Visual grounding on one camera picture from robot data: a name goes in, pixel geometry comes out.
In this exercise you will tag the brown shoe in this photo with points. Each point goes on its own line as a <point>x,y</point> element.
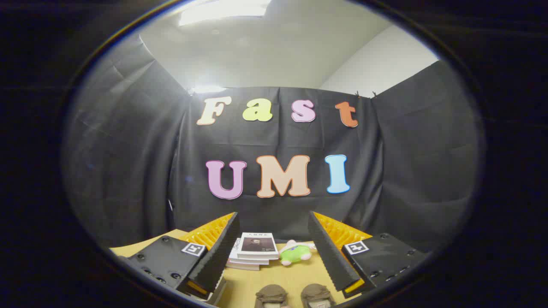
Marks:
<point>317,294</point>
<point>272,295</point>

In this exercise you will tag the thin pale book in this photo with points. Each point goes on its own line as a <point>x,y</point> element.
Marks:
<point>242,267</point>

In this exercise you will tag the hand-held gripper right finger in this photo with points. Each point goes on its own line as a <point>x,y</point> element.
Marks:
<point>329,252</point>

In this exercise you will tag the ceiling light panel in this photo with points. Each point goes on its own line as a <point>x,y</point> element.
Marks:
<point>222,10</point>

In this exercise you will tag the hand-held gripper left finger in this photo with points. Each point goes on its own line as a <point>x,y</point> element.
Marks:
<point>218,256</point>

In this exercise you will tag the white book with portrait cover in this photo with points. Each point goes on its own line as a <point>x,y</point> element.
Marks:
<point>258,246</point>

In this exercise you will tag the black backdrop cloth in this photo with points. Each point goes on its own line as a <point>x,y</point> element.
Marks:
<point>128,171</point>

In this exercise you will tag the green plush toy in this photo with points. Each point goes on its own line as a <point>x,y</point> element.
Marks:
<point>295,253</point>

